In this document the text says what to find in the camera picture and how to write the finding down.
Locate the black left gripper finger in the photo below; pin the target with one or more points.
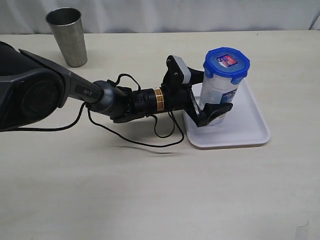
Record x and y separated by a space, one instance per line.
194 76
212 111

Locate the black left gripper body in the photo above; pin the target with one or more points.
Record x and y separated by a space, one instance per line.
178 96

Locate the clear plastic tall container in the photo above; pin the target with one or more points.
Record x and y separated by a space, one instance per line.
218 90

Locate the stainless steel cup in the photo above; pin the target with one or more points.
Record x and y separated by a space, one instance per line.
66 25

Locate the blue plastic lid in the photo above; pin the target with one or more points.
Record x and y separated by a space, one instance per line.
226 62

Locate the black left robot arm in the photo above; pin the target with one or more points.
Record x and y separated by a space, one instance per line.
33 87

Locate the white rectangular plastic tray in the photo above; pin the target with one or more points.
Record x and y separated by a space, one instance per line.
243 126

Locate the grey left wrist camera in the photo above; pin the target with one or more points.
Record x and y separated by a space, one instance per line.
182 68

